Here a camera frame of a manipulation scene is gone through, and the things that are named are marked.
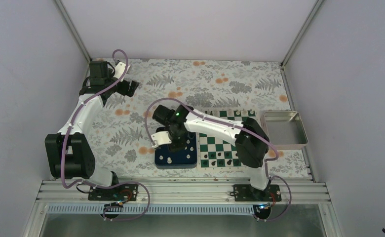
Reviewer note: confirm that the floral table mat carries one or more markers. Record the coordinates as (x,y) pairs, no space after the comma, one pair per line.
(118,137)

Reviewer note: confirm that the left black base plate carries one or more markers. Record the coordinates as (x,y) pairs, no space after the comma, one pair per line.
(126,192)

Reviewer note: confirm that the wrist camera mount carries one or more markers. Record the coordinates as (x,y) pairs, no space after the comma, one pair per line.
(119,69)
(160,138)

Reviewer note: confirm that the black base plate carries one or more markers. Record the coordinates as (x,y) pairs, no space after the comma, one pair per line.
(246,193)
(126,192)

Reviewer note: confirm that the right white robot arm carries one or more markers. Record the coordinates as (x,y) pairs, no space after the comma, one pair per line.
(247,136)

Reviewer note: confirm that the black chess piece row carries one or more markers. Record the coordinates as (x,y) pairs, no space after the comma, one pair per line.
(219,159)

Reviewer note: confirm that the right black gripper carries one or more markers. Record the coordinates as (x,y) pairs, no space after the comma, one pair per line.
(179,146)

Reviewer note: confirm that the green white chess board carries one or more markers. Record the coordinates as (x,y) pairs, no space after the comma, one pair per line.
(209,143)

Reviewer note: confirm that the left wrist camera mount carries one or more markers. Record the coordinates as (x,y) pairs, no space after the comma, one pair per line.
(119,69)

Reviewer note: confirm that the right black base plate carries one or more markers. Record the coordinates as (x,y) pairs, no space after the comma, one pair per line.
(246,193)

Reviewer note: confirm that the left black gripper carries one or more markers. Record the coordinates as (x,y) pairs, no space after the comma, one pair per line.
(133,87)

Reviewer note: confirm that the dark blue tray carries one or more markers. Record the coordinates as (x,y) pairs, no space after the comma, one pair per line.
(183,159)

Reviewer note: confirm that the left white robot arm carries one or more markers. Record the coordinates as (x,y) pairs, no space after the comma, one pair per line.
(68,151)

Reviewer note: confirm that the silver metal tin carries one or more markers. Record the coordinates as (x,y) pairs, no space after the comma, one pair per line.
(285,129)

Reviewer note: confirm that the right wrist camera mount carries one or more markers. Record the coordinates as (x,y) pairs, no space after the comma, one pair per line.
(160,138)

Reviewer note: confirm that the aluminium rail frame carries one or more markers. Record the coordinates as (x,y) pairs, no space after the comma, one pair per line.
(191,191)

